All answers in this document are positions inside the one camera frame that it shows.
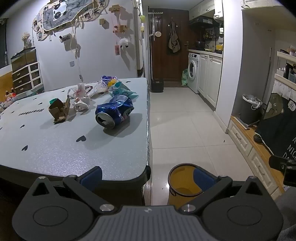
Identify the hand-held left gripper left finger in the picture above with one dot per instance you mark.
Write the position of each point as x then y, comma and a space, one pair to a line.
91, 178

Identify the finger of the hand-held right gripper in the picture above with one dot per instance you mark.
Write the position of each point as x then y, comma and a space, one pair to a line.
276, 162

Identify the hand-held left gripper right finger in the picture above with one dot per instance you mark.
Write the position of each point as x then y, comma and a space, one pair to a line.
204, 178

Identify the yellow trash bin brown rim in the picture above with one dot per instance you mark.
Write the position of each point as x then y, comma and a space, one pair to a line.
182, 178

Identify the torn brown cardboard box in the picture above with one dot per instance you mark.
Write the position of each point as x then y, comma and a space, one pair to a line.
59, 113

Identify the crushed blue soda can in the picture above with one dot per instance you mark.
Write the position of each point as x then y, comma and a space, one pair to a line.
118, 110

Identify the clear plastic bag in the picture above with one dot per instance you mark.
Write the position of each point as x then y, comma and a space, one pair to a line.
99, 89

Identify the white plastic bag red print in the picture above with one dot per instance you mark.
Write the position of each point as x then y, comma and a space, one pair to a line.
81, 89

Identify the teal snack packet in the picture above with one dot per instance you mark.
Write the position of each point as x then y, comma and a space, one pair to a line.
121, 91

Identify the yellow blue snack packet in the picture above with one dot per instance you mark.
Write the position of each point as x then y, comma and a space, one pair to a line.
111, 80

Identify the white low cabinet wooden top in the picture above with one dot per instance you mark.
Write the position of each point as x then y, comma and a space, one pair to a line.
252, 150

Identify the black bear print cushion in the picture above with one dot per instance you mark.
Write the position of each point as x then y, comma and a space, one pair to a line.
277, 129

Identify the person's grey clothing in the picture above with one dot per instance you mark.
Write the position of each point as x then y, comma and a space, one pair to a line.
288, 215

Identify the grey covered table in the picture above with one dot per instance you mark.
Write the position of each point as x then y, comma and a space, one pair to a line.
57, 150

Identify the grey flat bar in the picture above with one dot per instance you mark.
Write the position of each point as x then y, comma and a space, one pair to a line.
241, 122

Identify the grey bin with white liner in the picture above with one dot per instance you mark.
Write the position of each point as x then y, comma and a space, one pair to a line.
251, 109

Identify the white kitchen base cabinets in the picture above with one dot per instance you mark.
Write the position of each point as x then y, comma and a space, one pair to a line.
209, 76

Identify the green plastic bag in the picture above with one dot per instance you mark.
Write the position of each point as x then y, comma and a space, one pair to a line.
185, 77

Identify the black box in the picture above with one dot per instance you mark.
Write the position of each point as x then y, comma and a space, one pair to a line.
157, 86

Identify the white washing machine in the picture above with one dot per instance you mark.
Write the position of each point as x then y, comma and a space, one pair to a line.
193, 71

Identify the white drawer chest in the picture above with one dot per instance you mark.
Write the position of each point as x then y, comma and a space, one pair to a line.
26, 78

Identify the dark brown door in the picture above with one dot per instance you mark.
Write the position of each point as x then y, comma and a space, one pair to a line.
166, 64

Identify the pink hanging tag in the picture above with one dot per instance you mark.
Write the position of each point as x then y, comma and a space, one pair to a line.
117, 50

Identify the black cooking pot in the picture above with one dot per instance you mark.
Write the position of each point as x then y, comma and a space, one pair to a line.
200, 45

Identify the black framed glass tank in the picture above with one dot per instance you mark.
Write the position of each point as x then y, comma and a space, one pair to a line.
23, 58

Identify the white plush sheep toy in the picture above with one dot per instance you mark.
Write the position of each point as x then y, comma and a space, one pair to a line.
123, 42

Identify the brown hanging bag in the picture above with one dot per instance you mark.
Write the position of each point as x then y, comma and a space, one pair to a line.
174, 41

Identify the white refrigerator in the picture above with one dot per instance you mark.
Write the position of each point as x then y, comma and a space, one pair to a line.
138, 46

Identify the round hanging brush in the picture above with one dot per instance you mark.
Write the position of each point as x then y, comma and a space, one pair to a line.
158, 33

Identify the dried flower bunch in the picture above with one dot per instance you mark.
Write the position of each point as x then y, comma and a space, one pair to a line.
26, 39

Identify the black range hood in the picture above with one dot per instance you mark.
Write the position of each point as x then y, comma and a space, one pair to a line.
203, 21

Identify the white upper kitchen cabinets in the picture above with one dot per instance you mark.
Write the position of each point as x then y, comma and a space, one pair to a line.
205, 8

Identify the white wall shelf with items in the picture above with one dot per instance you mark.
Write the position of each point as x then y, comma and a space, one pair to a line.
286, 67

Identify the panda print wall cloth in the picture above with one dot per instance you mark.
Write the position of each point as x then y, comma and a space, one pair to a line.
60, 16

